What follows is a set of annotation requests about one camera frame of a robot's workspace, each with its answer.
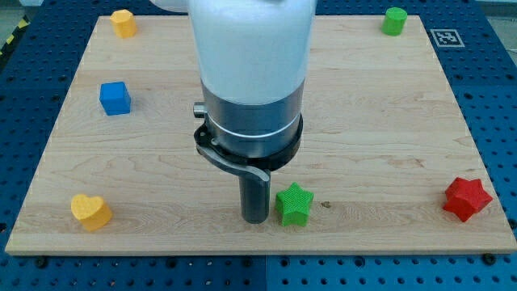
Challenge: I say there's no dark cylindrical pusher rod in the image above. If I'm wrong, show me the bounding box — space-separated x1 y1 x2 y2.
239 172 270 224

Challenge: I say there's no black clamp mount with lever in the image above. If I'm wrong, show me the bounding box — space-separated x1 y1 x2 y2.
194 115 303 182

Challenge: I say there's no green star block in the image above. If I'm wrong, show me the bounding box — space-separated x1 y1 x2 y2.
275 182 314 226

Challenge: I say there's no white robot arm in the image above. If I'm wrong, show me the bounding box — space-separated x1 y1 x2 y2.
153 0 317 224

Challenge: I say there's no red star block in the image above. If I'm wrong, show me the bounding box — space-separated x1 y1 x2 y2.
443 177 493 222

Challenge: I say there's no wooden board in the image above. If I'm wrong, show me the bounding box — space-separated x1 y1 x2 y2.
6 16 516 256

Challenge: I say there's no blue cube block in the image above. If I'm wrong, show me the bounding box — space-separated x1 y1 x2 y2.
99 82 131 116

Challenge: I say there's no yellow heart block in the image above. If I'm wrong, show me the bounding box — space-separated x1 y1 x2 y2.
70 194 113 231

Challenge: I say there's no yellow hexagon block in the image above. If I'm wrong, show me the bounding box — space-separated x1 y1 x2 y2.
110 9 137 39

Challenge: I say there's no green cylinder block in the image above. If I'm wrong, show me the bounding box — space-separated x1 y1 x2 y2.
381 6 408 36

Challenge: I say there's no white fiducial marker tag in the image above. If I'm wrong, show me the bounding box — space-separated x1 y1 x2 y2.
431 28 464 48

